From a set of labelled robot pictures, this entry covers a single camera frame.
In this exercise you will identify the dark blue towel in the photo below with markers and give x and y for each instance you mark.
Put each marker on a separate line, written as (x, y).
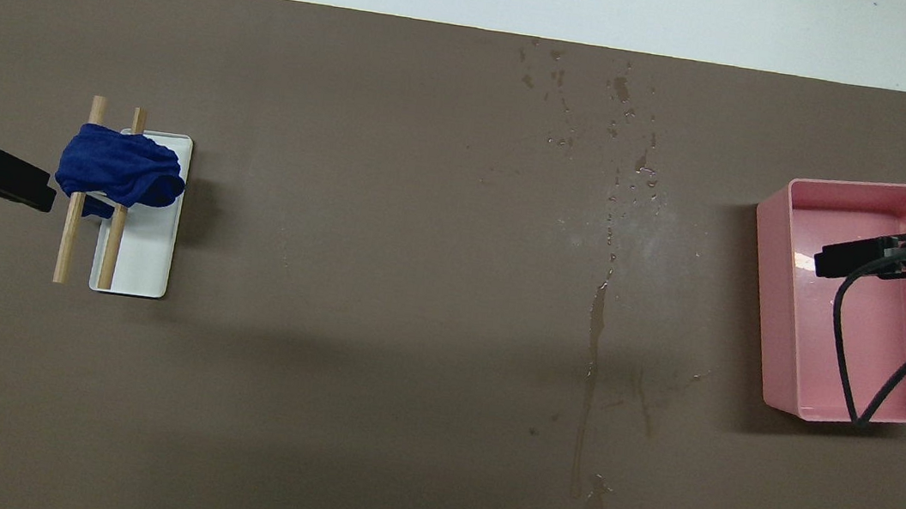
(117, 170)

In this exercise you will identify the white wooden drying rack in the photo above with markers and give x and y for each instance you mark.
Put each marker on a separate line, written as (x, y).
(151, 252)

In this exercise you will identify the brown table mat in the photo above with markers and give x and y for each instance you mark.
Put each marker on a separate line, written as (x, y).
(381, 280)

